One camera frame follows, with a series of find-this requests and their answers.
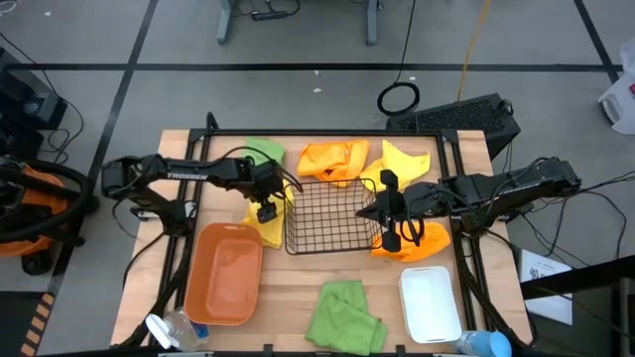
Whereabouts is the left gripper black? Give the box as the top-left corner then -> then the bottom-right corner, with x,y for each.
245,159 -> 304,205

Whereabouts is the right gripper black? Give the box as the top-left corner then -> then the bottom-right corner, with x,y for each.
380,169 -> 424,253

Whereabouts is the green microfiber towel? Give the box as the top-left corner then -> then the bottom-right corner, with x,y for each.
304,280 -> 389,356
244,137 -> 287,168

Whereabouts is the orange microfiber towel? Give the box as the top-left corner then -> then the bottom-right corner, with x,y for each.
296,139 -> 372,188
370,221 -> 452,264

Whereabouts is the yellow microfiber towel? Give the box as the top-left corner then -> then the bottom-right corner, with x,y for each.
360,139 -> 432,193
241,178 -> 295,250

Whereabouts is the white plastic basket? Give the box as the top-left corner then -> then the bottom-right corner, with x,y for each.
398,265 -> 463,345

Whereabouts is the black computer case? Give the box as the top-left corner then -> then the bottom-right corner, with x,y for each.
385,92 -> 522,161

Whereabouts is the orange plastic basket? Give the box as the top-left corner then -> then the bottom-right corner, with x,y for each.
183,221 -> 264,327

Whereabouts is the light blue bottle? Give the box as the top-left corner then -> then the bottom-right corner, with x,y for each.
453,329 -> 513,357

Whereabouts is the black power strip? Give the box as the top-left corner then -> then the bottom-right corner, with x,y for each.
250,9 -> 290,22

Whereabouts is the grey desk leg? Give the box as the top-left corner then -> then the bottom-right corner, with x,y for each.
216,0 -> 234,46
365,0 -> 381,47

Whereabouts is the clear plastic water bottle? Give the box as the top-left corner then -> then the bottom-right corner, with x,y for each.
145,307 -> 210,352

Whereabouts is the black metal beam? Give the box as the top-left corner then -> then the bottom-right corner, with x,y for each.
520,255 -> 635,301

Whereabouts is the orange and black vacuum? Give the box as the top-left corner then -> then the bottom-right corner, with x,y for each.
0,154 -> 100,277

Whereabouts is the white plastic container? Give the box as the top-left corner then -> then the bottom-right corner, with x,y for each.
597,37 -> 635,136

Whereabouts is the black equipment box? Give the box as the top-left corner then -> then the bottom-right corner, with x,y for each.
0,47 -> 68,160

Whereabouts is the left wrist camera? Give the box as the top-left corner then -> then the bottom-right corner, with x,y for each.
256,200 -> 279,224

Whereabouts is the black wire basket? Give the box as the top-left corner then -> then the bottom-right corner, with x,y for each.
283,178 -> 386,257

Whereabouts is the black metal table frame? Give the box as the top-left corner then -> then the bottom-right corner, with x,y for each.
118,111 -> 540,357

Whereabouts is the black hanging coiled cable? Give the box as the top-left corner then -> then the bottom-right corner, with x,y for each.
375,0 -> 422,118

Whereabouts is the yellow hanging cable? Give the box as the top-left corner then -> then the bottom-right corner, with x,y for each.
455,0 -> 493,103

